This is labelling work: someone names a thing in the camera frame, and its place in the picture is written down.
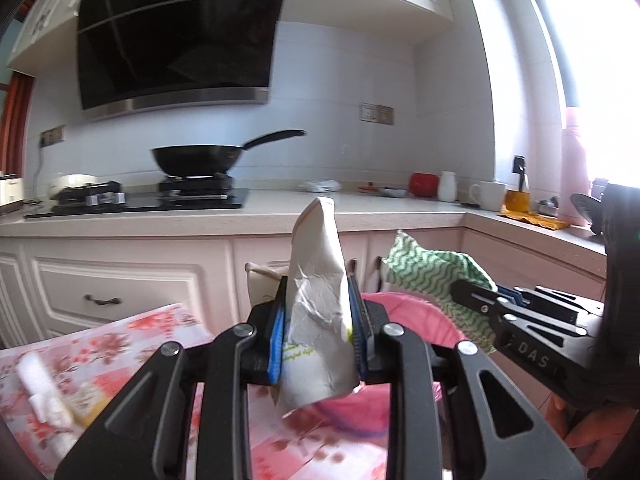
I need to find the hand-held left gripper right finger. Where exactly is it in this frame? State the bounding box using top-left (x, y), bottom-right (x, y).
top-left (346, 272), bottom-right (586, 480)

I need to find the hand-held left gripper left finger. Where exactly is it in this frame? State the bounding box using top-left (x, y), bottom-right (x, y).
top-left (52, 275), bottom-right (291, 480)

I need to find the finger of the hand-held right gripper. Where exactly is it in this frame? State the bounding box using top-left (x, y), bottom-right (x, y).
top-left (449, 279), bottom-right (588, 338)
top-left (497, 285), bottom-right (606, 319)

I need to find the green wavy striped cloth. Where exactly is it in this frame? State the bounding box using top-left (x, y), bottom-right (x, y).
top-left (381, 230), bottom-right (498, 353)

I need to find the white paper bag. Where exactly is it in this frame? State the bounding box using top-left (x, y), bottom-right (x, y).
top-left (274, 196), bottom-right (362, 418)

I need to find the white tube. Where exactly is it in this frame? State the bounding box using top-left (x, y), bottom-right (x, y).
top-left (17, 355), bottom-right (55, 408)

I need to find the person's right hand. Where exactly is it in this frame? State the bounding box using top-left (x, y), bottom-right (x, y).
top-left (545, 392), bottom-right (638, 468)

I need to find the cream cloth bag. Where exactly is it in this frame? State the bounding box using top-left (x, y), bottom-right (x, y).
top-left (245, 261), bottom-right (291, 321)

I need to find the yellow cloth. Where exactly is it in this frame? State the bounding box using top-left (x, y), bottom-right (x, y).
top-left (497, 210), bottom-right (571, 231)

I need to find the amber glass jar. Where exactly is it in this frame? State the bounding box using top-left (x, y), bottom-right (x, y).
top-left (504, 187), bottom-right (531, 216)

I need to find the white mug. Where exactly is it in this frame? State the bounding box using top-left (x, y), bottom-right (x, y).
top-left (468, 181), bottom-right (507, 212)

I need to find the white bottle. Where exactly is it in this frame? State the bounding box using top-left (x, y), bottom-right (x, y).
top-left (438, 171), bottom-right (458, 203)

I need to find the red container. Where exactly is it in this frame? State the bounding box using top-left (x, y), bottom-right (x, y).
top-left (409, 172), bottom-right (440, 197)

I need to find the pink thermos bottle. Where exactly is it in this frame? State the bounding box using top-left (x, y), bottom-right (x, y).
top-left (560, 107), bottom-right (593, 227)

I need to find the white kitchen base cabinet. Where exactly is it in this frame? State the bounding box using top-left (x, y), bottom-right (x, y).
top-left (0, 187), bottom-right (608, 356)

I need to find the pink floral tablecloth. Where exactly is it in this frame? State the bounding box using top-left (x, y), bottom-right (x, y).
top-left (0, 302), bottom-right (391, 480)

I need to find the crumpled white plastic bag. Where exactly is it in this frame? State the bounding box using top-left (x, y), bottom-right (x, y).
top-left (299, 179), bottom-right (342, 194)

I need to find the black gas stove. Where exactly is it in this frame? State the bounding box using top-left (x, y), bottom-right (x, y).
top-left (24, 175), bottom-right (251, 220)

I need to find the black wok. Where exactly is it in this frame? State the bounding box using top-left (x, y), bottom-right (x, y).
top-left (150, 129), bottom-right (307, 178)

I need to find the small printed white packet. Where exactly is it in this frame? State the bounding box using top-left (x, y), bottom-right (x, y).
top-left (32, 395), bottom-right (76, 428)

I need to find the white round pan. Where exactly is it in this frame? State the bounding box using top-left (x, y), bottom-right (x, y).
top-left (50, 174), bottom-right (101, 200)

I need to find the white countertop appliance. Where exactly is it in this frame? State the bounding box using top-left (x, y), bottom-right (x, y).
top-left (0, 175), bottom-right (25, 217)

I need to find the black range hood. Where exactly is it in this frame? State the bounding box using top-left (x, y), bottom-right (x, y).
top-left (76, 0), bottom-right (293, 123)

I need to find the wooden framed glass door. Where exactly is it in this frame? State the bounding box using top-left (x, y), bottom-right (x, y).
top-left (0, 72), bottom-right (33, 176)

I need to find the black power cable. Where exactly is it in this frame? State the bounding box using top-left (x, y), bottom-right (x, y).
top-left (29, 145), bottom-right (47, 206)

